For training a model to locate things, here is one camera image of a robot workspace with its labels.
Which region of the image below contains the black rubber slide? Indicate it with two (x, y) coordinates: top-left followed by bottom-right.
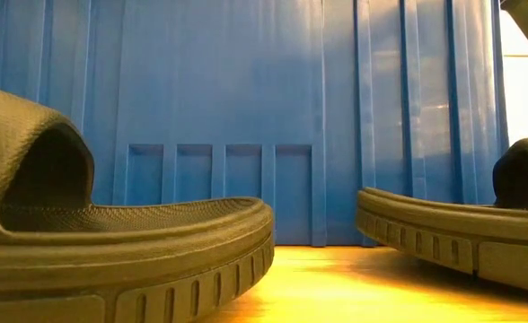
(0, 83), (276, 323)
(356, 133), (528, 297)

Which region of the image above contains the blue plastic bin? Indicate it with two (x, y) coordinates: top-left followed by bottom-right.
(0, 0), (511, 248)

